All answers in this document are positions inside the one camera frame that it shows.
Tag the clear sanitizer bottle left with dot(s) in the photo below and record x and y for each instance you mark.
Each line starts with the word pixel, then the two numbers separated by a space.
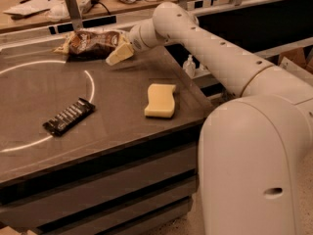
pixel 189 67

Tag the white papers on desk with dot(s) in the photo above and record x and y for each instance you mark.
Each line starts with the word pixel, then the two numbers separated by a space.
pixel 32 6

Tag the black rxbar chocolate bar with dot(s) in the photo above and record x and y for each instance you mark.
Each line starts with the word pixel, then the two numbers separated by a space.
pixel 69 117

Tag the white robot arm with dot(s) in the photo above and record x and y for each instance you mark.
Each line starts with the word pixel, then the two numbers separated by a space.
pixel 250 147

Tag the metal bracket post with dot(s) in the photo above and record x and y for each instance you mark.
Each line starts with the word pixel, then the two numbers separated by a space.
pixel 74 14

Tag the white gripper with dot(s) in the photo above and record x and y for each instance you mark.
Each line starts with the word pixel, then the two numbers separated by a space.
pixel 135 39

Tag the yellow sponge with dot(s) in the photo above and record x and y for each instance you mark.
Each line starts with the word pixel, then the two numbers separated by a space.
pixel 161 103

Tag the brown chip bag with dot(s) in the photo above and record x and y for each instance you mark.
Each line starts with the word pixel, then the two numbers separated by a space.
pixel 92 43

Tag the white cardboard box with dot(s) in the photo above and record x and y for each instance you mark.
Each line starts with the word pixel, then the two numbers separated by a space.
pixel 302 57

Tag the grey drawer cabinet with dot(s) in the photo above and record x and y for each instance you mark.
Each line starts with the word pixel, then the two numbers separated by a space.
pixel 117 186

